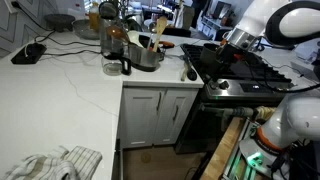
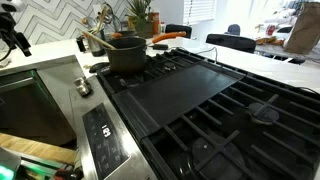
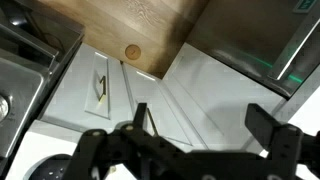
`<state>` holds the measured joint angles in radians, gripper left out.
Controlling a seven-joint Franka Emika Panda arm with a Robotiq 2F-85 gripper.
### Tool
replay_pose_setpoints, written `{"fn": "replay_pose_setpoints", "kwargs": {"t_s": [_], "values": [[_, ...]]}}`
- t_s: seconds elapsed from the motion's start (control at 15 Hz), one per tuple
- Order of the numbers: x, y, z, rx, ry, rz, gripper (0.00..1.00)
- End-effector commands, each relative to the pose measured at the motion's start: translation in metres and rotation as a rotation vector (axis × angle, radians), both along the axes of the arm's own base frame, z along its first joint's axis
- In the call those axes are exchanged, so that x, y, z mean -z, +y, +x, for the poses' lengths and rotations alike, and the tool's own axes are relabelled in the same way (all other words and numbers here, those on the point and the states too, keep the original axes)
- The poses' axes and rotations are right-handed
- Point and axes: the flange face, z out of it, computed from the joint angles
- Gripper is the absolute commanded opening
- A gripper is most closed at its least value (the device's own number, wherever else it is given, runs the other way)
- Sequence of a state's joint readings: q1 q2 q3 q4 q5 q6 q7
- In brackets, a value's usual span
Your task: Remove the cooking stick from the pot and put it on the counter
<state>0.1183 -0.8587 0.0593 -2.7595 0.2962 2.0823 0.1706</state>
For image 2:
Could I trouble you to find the stainless range front panel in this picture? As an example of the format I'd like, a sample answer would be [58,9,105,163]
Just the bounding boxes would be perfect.
[68,74,160,180]

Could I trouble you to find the black touch control panel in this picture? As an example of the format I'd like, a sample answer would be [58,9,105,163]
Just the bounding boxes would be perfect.
[81,102,131,180]

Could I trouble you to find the metal utensil holder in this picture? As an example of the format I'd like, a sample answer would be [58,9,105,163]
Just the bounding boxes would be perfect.
[87,29,107,58]

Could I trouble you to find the red can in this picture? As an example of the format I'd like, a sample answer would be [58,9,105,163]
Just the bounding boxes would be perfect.
[265,24,277,36]

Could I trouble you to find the wooden cooking stick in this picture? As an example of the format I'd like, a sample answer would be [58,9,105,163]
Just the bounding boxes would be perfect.
[82,30,117,51]

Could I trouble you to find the small round burner cap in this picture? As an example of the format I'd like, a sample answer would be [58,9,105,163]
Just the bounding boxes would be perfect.
[247,101,281,126]

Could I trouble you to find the potted green plant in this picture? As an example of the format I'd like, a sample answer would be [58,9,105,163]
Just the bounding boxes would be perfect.
[125,0,155,39]

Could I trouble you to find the black oval spoon rest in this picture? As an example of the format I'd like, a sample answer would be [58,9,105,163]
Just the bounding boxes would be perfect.
[88,61,110,74]

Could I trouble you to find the blue office chair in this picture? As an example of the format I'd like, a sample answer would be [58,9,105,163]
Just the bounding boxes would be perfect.
[223,23,242,37]

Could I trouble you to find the small black flat device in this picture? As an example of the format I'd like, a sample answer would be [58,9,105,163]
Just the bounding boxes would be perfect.
[152,43,170,51]

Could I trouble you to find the black bottle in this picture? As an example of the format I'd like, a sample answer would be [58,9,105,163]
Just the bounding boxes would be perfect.
[75,34,87,53]

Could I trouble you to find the orange bottle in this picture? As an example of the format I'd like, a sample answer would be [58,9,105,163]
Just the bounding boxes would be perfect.
[148,11,161,35]

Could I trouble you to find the crumpled white cloth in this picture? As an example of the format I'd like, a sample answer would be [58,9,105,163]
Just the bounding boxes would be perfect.
[0,58,12,69]

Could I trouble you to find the wooden spatula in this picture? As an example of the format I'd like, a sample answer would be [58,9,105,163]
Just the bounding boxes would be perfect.
[93,4,110,34]

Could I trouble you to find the silver stove knob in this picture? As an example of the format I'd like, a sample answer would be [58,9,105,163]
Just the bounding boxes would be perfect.
[73,76,93,98]

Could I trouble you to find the white window blinds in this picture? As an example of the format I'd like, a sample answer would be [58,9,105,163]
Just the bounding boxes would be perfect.
[183,0,218,26]

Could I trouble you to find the green lit device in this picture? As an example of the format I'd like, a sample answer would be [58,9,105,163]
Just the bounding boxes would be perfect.
[0,146,23,180]

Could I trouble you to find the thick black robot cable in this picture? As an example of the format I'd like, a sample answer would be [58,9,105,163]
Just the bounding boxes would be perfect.
[0,44,15,63]

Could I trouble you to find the dark pot with orange handle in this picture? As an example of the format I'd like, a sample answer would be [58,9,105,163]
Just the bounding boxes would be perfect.
[104,30,188,75]

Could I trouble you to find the brown paper bag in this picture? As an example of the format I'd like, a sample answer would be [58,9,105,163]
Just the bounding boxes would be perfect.
[283,1,320,55]

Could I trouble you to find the black flat griddle plate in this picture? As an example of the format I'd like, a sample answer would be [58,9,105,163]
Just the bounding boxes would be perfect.
[111,63,246,141]

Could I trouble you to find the large round burner cap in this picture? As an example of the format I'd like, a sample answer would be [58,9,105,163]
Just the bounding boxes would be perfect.
[191,134,248,180]

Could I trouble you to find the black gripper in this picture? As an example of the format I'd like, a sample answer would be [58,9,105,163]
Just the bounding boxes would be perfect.
[0,12,33,58]

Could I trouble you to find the black gas cooktop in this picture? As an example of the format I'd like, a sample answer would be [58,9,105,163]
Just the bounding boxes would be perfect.
[96,47,320,180]

